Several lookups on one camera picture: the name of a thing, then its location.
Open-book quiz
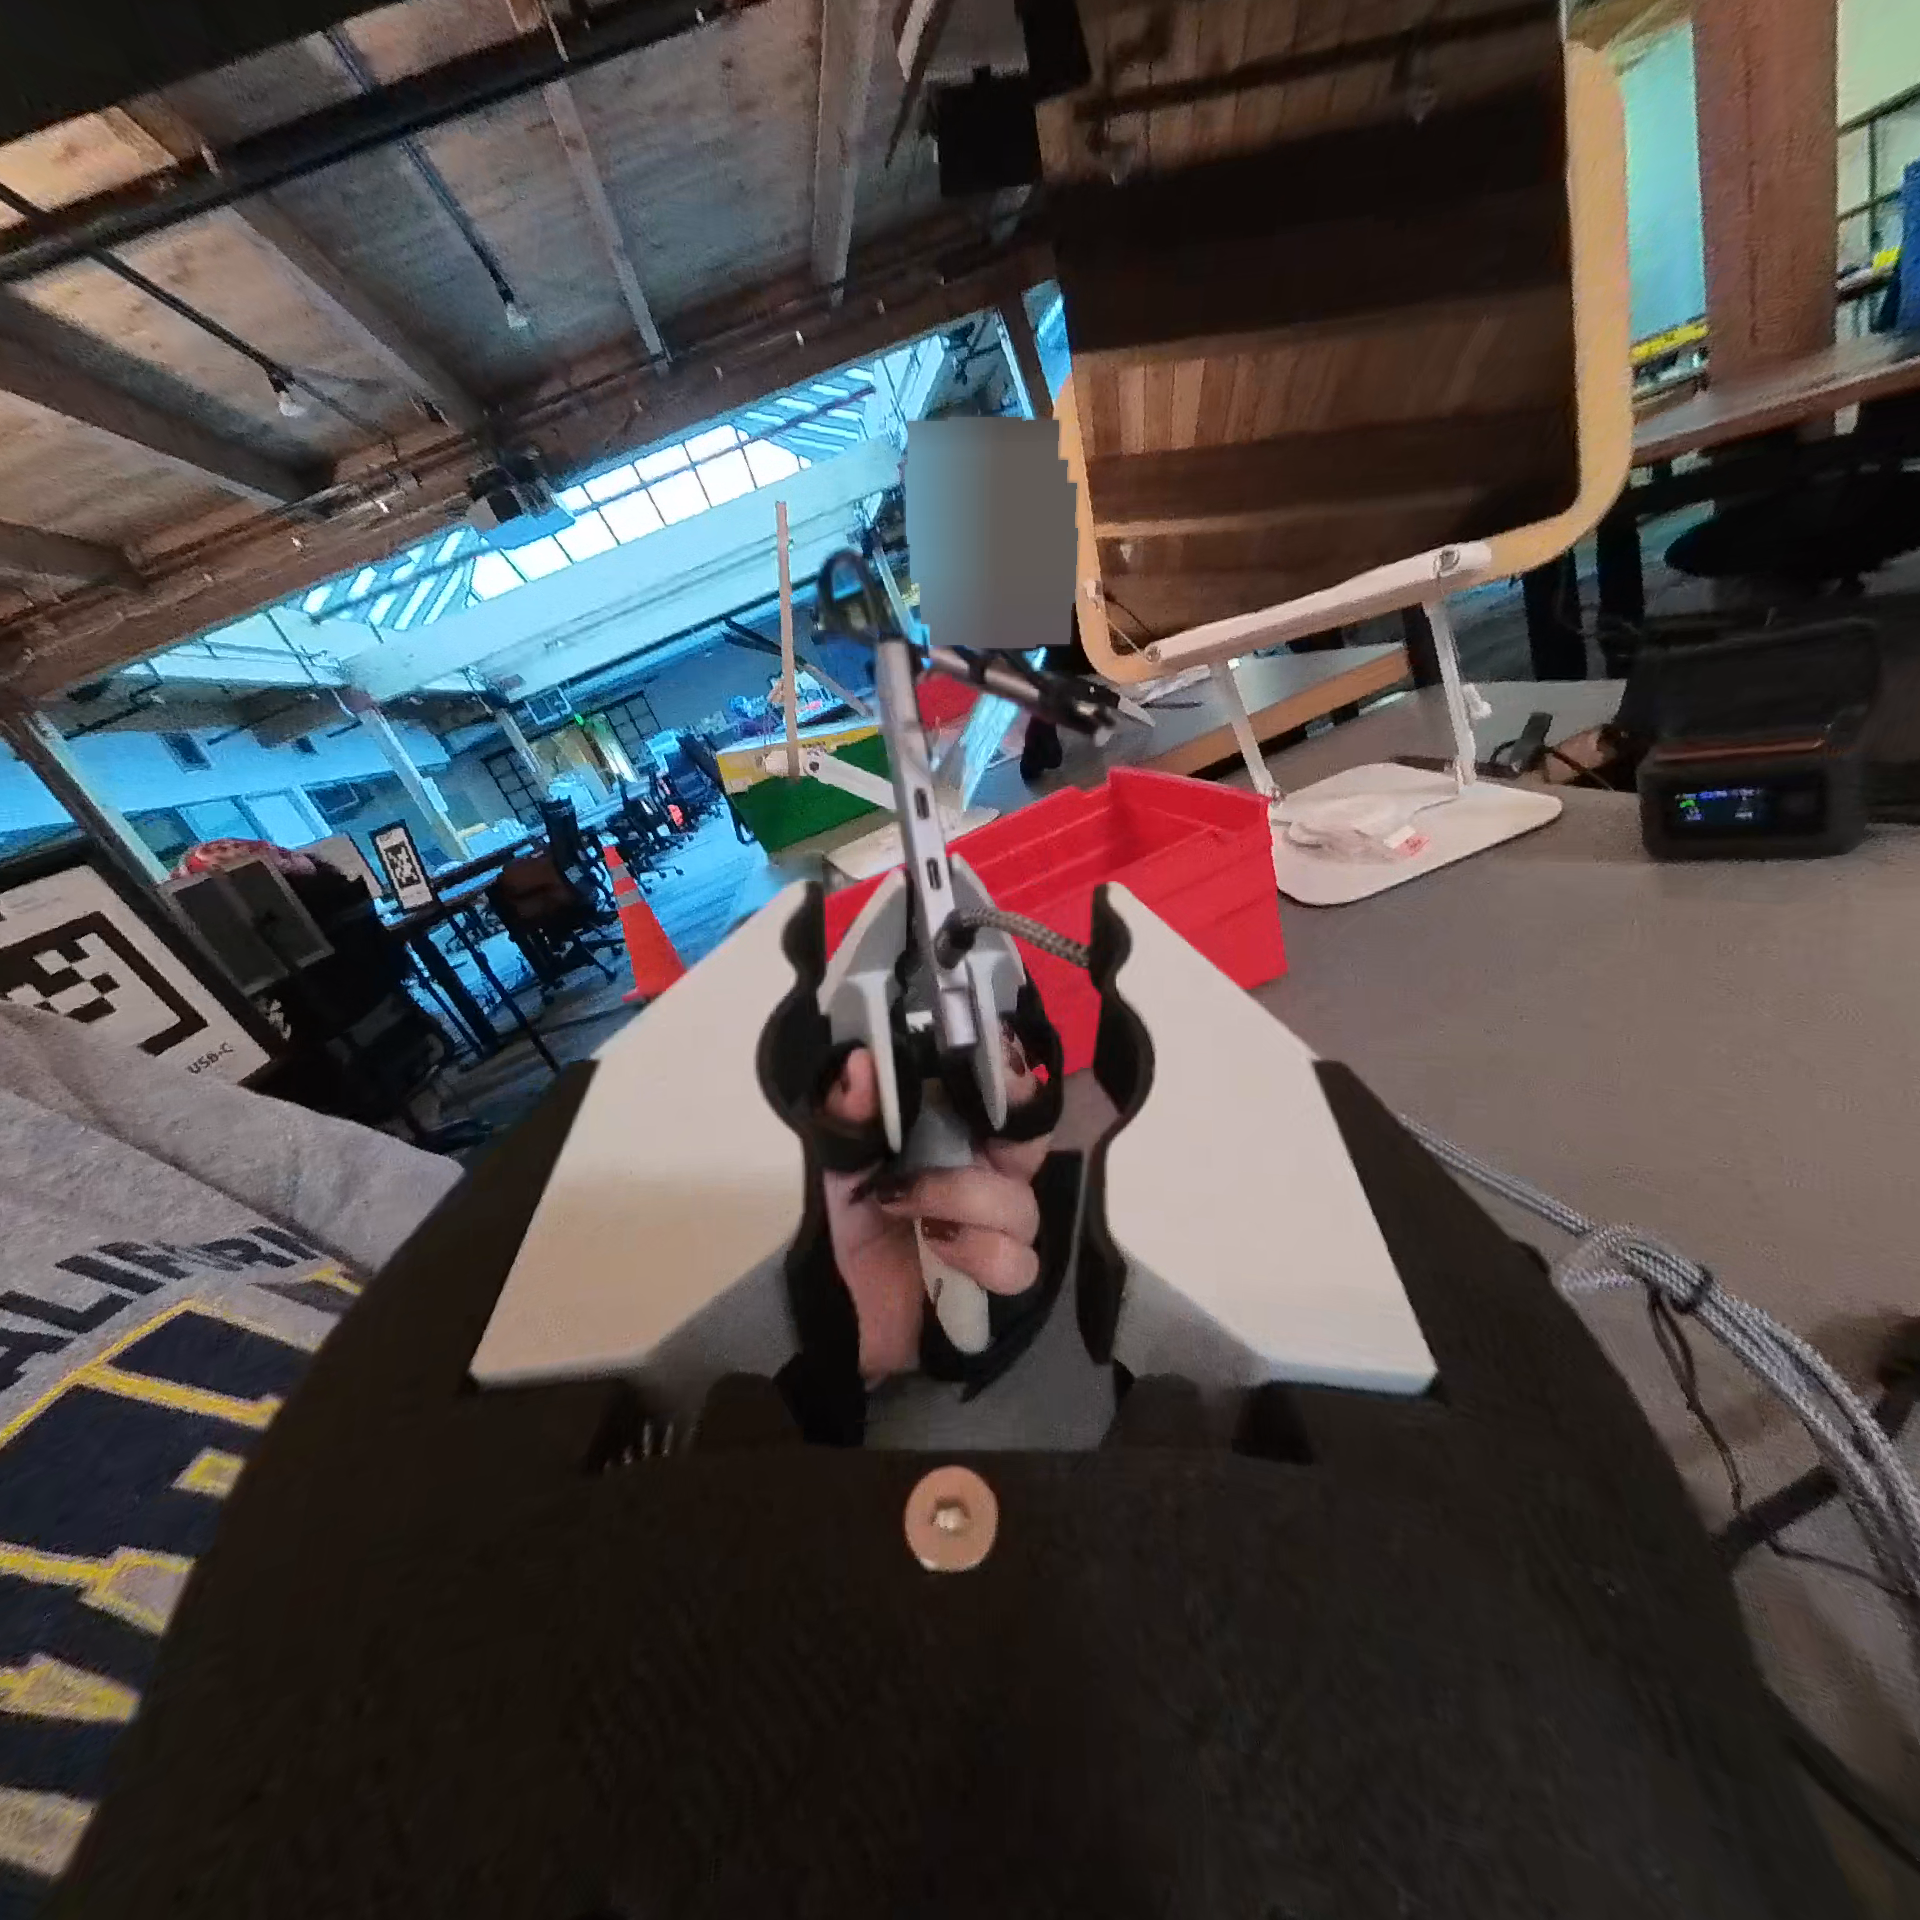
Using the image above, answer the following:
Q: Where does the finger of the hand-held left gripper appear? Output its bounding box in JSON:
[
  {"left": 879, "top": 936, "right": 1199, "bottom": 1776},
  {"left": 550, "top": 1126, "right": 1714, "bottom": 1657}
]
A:
[
  {"left": 960, "top": 917, "right": 1040, "bottom": 1129},
  {"left": 815, "top": 872, "right": 911, "bottom": 1159}
]

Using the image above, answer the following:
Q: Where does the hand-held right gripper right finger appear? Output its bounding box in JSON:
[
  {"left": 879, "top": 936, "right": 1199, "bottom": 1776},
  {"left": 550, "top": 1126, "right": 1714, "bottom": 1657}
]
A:
[{"left": 1072, "top": 882, "right": 1441, "bottom": 1449}]

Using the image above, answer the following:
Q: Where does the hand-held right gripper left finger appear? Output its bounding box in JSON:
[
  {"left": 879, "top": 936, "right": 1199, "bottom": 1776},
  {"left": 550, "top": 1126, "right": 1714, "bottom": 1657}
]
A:
[{"left": 467, "top": 877, "right": 890, "bottom": 1449}]

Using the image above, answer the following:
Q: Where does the silver usb hub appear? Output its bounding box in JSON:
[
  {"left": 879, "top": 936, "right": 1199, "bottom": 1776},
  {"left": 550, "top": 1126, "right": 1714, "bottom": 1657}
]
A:
[{"left": 815, "top": 548, "right": 985, "bottom": 1055}]

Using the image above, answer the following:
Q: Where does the grey braided usb-c cable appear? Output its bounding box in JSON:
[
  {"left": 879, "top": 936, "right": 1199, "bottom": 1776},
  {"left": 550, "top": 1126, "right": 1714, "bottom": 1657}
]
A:
[{"left": 936, "top": 896, "right": 1920, "bottom": 1602}]

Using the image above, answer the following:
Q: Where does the person's left hand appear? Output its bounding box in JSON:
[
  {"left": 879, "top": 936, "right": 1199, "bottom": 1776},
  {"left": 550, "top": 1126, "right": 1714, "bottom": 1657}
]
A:
[{"left": 818, "top": 1042, "right": 1052, "bottom": 1374}]

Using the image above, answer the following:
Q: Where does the green box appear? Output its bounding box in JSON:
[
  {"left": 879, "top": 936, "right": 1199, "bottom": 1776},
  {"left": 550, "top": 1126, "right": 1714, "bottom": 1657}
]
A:
[{"left": 725, "top": 713, "right": 906, "bottom": 859}]

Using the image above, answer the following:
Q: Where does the orange traffic cone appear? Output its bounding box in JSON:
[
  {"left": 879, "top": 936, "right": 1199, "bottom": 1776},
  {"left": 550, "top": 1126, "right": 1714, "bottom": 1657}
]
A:
[{"left": 596, "top": 840, "right": 691, "bottom": 1007}]

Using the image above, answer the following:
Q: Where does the red plastic bin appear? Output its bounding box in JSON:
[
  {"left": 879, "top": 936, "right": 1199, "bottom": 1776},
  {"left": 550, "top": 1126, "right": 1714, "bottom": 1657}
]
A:
[{"left": 821, "top": 767, "right": 1289, "bottom": 1040}]

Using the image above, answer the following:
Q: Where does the grey printed sweatshirt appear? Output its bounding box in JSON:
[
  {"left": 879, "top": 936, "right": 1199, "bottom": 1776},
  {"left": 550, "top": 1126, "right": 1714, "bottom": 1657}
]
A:
[{"left": 0, "top": 995, "right": 469, "bottom": 1896}]

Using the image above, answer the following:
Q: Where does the large printed tag board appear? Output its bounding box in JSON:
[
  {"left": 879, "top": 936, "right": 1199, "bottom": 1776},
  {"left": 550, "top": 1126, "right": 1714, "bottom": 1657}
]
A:
[{"left": 0, "top": 859, "right": 290, "bottom": 1092}]

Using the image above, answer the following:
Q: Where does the black power station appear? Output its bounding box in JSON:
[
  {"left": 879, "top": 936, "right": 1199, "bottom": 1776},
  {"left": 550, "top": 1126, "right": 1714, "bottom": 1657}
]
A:
[{"left": 1633, "top": 715, "right": 1872, "bottom": 863}]

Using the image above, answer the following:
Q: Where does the black office chair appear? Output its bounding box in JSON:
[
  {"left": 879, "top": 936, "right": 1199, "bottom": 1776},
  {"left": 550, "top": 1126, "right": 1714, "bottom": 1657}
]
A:
[{"left": 1662, "top": 471, "right": 1920, "bottom": 590}]

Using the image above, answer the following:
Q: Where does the wooden desk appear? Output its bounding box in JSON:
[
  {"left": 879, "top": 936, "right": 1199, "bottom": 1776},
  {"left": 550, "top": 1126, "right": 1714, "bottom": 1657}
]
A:
[{"left": 1625, "top": 332, "right": 1920, "bottom": 470}]

